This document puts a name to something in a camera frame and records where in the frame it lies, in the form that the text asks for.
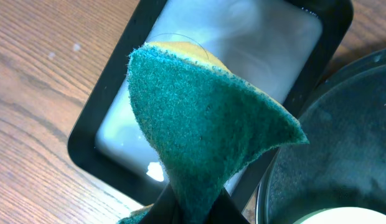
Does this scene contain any black rectangular tray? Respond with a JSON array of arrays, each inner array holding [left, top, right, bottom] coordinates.
[[67, 0, 353, 205]]

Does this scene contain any light green plate front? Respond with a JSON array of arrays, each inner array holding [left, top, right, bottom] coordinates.
[[294, 207, 386, 224]]

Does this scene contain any green sponge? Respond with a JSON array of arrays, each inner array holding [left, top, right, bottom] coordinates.
[[127, 42, 308, 223]]

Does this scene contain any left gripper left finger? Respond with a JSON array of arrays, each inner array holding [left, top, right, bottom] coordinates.
[[139, 184, 181, 224]]

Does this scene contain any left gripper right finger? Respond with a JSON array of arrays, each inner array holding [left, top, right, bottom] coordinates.
[[208, 189, 249, 224]]

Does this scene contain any round black tray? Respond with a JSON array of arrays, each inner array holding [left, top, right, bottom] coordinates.
[[256, 49, 386, 223]]

